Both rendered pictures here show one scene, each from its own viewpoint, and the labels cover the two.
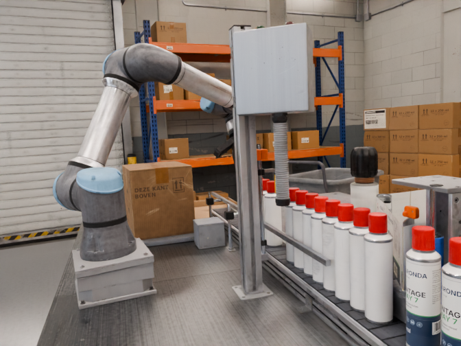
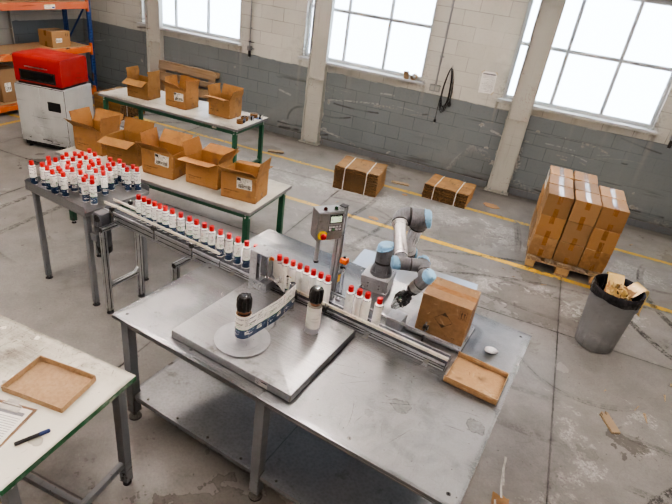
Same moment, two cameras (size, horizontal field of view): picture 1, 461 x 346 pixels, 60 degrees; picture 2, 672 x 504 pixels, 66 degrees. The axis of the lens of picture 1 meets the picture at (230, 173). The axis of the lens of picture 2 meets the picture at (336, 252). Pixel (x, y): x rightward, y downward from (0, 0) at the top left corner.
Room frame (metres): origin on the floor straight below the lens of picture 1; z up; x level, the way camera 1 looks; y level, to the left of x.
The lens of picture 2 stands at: (2.92, -2.16, 2.75)
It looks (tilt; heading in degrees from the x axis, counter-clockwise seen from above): 29 degrees down; 132
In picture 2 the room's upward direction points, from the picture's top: 9 degrees clockwise
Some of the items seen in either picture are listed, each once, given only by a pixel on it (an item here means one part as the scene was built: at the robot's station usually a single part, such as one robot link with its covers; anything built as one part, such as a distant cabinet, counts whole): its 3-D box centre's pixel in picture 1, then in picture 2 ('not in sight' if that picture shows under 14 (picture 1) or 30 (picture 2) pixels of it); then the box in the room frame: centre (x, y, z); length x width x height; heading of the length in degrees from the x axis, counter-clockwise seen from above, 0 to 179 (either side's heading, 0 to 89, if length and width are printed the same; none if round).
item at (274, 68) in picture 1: (274, 73); (327, 222); (0.96, -0.12, 1.38); 0.17 x 0.10 x 0.19; 71
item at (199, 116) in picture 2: not in sight; (183, 133); (-3.53, 1.46, 0.39); 2.20 x 0.80 x 0.78; 23
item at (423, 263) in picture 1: (422, 289); not in sight; (0.62, -0.30, 0.98); 0.05 x 0.05 x 0.20
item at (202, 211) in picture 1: (212, 207); (476, 377); (2.05, 0.10, 0.85); 0.30 x 0.26 x 0.04; 16
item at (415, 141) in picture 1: (427, 167); not in sight; (4.48, -2.22, 0.70); 1.20 x 0.82 x 1.39; 29
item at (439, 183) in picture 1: (441, 182); (264, 250); (0.71, -0.38, 1.14); 0.14 x 0.11 x 0.01; 16
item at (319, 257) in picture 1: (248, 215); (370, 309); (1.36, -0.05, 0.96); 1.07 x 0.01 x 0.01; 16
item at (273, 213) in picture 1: (273, 213); (349, 300); (1.24, -0.13, 0.98); 0.05 x 0.05 x 0.20
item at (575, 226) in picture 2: not in sight; (572, 221); (1.06, 3.93, 0.45); 1.20 x 0.84 x 0.89; 115
